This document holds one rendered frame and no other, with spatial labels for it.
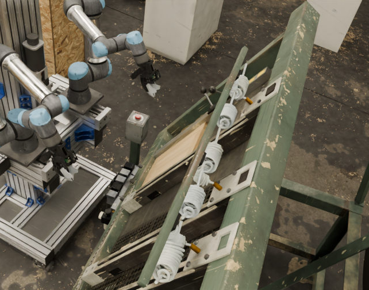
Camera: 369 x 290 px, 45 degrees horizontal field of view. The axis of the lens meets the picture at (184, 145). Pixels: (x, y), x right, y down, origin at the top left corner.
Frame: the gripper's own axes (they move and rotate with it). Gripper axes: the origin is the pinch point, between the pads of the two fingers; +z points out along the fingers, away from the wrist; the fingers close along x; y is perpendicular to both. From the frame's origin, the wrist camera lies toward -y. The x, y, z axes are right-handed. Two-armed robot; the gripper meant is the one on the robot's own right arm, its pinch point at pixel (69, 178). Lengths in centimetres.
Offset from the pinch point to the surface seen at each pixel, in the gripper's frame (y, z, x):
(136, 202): 4.8, 37.8, 25.0
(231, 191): 91, -19, -14
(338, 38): 11, 134, 423
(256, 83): 63, -4, 74
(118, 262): 28.6, 27.6, -18.0
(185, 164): 42, 11, 28
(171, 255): 86, -21, -42
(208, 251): 92, -16, -35
